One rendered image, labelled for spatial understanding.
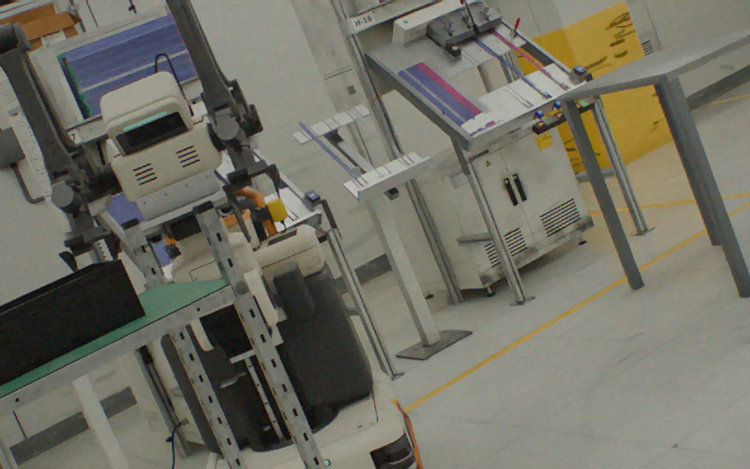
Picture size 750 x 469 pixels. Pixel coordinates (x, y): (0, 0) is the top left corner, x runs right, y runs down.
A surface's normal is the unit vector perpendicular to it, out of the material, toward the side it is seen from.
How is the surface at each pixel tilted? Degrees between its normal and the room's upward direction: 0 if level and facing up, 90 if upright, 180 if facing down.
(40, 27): 76
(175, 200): 90
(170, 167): 98
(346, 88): 90
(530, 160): 90
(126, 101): 43
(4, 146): 90
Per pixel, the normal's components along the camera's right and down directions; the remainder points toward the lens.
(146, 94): -0.25, -0.58
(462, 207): 0.49, -0.06
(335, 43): -0.79, 0.40
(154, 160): 0.11, 0.27
